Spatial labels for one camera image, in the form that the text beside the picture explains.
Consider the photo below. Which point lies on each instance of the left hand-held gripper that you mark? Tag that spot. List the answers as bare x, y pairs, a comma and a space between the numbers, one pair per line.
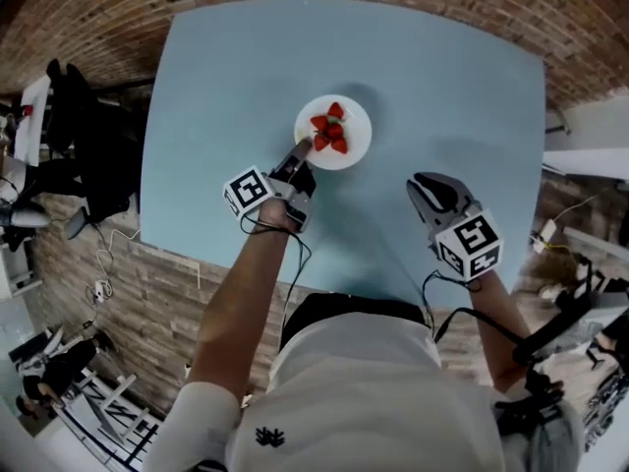
248, 192

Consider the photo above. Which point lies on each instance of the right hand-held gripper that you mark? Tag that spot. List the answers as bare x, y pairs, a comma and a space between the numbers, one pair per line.
472, 244

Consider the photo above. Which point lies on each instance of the white round plate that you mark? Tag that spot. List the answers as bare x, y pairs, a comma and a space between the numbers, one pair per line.
356, 135

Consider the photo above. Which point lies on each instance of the person's left forearm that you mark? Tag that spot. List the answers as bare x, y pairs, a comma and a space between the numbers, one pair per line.
236, 303

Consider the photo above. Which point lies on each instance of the person's right forearm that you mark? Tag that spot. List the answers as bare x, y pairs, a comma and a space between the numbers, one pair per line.
496, 322

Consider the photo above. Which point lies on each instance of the person's black trousers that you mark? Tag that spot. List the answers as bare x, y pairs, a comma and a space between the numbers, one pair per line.
354, 305

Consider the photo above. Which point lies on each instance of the black worn rig panel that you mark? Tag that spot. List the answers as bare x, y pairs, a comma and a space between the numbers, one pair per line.
545, 335

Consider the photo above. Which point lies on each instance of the person's white shirt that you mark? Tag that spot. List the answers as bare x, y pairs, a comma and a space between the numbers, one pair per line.
368, 401

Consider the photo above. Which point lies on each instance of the small white power strip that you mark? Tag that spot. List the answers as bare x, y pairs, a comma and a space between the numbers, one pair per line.
100, 293

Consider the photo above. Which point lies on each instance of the small white table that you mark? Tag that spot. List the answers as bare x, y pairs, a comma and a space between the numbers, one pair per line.
32, 135

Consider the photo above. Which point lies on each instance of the black white patterned fabric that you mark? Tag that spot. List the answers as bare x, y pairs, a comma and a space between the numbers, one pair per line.
604, 401

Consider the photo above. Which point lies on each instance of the white chair frame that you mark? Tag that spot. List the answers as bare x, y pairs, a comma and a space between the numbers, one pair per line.
100, 411

